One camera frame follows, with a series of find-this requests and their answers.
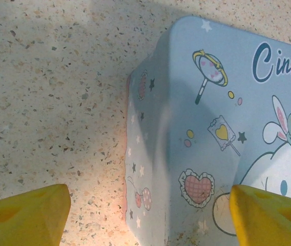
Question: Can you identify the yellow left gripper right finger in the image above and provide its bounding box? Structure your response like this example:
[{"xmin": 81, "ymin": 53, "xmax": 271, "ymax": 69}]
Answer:
[{"xmin": 229, "ymin": 184, "xmax": 291, "ymax": 246}]

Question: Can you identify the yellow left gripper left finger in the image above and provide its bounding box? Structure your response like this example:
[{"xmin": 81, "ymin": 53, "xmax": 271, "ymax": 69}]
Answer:
[{"xmin": 0, "ymin": 183, "xmax": 72, "ymax": 246}]

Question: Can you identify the light blue cartoon tin box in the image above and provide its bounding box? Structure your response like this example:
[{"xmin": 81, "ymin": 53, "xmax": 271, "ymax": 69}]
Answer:
[{"xmin": 123, "ymin": 15, "xmax": 291, "ymax": 246}]

